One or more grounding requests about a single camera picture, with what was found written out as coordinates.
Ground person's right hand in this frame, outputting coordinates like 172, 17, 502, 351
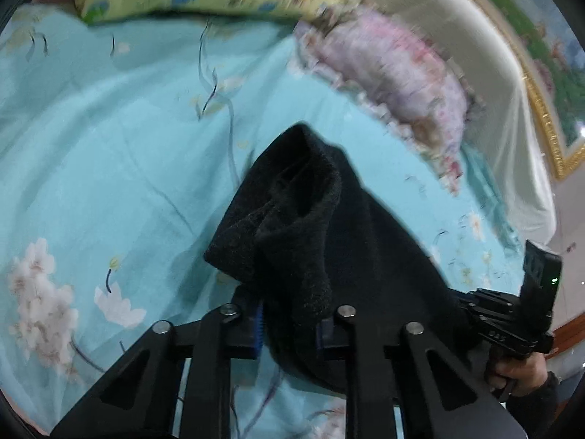
486, 352, 548, 396

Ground cream padded headboard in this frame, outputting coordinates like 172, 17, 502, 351
356, 0, 557, 241

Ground gold framed wall picture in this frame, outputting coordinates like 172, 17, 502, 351
432, 0, 585, 181

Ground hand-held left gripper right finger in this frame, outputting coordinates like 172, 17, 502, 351
315, 304, 527, 439

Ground person's right forearm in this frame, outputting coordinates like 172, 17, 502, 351
500, 370, 565, 439

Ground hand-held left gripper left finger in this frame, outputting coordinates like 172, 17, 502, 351
49, 288, 265, 439

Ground black pants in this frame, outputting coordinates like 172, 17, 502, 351
204, 122, 476, 396

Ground light blue floral bed sheet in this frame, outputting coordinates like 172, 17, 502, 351
0, 2, 526, 439

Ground pink floral ruffled pillow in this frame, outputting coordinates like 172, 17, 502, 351
288, 7, 478, 197

